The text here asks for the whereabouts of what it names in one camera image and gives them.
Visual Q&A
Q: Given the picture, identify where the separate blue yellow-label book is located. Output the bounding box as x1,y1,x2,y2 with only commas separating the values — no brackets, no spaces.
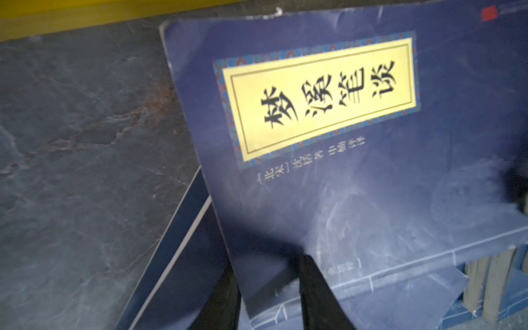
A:
160,1,527,329

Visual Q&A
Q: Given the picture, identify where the yellow wooden bookshelf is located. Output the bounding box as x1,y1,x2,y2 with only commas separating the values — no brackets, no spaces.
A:
1,0,232,41

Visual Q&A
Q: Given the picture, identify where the middle blue book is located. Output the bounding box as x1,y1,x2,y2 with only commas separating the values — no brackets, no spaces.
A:
438,246,527,329

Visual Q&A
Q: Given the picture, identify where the lower blue book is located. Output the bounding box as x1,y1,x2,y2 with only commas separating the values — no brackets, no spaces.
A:
116,170,230,329

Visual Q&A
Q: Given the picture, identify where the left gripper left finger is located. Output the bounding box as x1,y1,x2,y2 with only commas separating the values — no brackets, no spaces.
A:
188,265,241,330

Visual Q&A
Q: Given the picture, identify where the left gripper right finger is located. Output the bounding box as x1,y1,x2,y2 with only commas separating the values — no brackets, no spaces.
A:
298,254,356,330

